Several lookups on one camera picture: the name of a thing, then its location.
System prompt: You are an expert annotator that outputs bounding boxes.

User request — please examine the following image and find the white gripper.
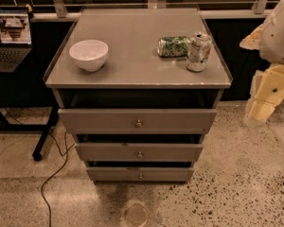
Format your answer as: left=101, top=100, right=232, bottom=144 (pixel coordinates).
left=245, top=63, right=284, bottom=123

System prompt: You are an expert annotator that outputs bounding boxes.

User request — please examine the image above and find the grey bottom drawer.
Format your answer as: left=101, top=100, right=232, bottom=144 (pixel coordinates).
left=86, top=166, right=193, bottom=182

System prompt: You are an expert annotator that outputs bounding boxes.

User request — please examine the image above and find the grey drawer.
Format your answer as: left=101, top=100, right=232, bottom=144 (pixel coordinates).
left=58, top=109, right=217, bottom=134
left=75, top=143, right=203, bottom=162
left=86, top=166, right=193, bottom=182

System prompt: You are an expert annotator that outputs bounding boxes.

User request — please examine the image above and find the grey drawer cabinet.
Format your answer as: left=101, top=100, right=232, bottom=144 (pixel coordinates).
left=45, top=9, right=232, bottom=169

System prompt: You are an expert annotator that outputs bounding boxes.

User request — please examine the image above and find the grey middle drawer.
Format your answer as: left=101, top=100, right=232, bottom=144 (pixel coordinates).
left=75, top=143, right=203, bottom=162

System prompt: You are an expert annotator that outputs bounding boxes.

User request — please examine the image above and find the grey top drawer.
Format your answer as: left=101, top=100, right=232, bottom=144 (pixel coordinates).
left=58, top=109, right=217, bottom=134

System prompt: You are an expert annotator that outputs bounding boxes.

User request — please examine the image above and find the open black laptop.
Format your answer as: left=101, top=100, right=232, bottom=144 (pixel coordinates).
left=0, top=6, right=32, bottom=73

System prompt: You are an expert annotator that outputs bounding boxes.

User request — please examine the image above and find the white upright soda can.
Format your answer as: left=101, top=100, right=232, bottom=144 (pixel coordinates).
left=186, top=32, right=212, bottom=72

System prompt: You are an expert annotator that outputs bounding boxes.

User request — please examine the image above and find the white ceramic bowl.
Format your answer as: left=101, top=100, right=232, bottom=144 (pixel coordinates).
left=69, top=40, right=109, bottom=72

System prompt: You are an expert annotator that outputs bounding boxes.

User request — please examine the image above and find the metal window railing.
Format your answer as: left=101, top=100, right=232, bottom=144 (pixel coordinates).
left=0, top=0, right=284, bottom=21

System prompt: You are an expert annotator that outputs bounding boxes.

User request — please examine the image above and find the black side table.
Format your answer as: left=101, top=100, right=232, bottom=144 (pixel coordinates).
left=0, top=19, right=74, bottom=161

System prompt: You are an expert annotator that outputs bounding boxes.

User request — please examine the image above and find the black floor cable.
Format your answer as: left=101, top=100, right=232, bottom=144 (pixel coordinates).
left=3, top=108, right=76, bottom=227

